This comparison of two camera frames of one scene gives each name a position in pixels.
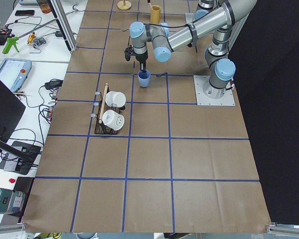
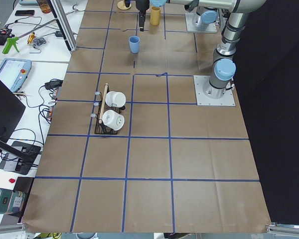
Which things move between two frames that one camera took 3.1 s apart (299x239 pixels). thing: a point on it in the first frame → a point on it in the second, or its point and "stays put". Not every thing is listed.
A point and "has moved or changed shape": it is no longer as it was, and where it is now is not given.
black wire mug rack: [100, 127] stays put
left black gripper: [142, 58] → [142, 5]
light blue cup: [144, 77] has moved or changed shape
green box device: [3, 200] stays put
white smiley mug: [113, 120] stays put
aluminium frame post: [60, 14] stays put
